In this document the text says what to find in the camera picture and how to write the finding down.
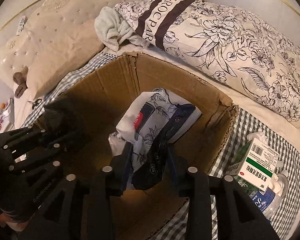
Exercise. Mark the tufted cream headboard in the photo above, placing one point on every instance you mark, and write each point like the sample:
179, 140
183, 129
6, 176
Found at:
41, 29

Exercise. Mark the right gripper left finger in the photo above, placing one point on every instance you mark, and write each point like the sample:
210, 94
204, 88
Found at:
111, 181

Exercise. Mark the mint green towel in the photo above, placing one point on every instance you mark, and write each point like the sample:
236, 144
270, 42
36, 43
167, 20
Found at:
112, 30

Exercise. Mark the green white medicine box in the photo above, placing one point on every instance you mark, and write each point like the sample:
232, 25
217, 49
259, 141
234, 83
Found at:
255, 163

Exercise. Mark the beige pillow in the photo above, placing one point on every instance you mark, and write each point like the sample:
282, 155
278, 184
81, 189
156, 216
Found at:
67, 53

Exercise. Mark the clear jar blue label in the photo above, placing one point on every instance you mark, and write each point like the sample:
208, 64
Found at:
269, 201

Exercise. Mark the floral tissue pack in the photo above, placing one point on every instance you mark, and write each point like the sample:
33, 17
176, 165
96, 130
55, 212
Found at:
154, 121

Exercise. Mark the black scissors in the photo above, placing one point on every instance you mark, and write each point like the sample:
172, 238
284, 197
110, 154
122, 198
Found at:
35, 103

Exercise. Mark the cardboard box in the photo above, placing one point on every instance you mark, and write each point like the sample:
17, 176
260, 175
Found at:
135, 95

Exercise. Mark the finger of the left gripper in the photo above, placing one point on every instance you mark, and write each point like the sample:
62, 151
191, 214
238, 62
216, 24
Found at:
35, 164
20, 141

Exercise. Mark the white star-shaped object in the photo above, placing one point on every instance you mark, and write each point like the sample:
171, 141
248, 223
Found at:
257, 135

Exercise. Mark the floral duvet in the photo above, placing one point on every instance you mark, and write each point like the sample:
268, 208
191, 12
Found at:
231, 45

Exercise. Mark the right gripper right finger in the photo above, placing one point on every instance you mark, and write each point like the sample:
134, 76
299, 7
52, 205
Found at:
237, 215

